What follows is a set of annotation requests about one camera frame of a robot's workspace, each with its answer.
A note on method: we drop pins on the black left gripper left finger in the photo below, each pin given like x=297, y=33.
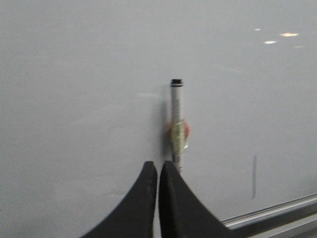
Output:
x=133, y=216

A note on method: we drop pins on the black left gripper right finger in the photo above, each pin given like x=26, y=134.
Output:
x=181, y=214

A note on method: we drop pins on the white whiteboard marker pen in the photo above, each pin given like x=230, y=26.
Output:
x=178, y=134

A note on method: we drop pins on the large white whiteboard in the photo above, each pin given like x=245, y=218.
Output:
x=85, y=101

